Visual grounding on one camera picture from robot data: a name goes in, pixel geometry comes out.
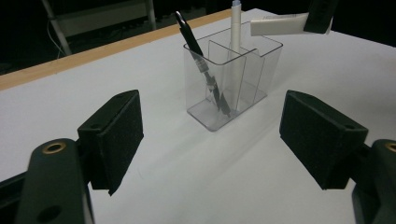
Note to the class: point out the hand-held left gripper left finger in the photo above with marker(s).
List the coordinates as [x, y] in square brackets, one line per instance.
[115, 140]

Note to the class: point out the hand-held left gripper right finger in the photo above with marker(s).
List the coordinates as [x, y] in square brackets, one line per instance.
[317, 140]

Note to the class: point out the white marker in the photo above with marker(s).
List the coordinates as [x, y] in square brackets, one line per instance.
[277, 25]

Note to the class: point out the white pen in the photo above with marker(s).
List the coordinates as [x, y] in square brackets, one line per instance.
[236, 28]

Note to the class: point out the clear plastic pen holder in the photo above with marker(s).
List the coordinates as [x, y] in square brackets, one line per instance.
[199, 115]

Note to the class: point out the black pen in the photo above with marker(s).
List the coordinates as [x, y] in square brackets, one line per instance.
[188, 32]

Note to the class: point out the white board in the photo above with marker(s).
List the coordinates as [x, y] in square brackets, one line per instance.
[93, 68]

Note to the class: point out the grey metal stand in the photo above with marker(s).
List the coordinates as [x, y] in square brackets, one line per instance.
[102, 18]

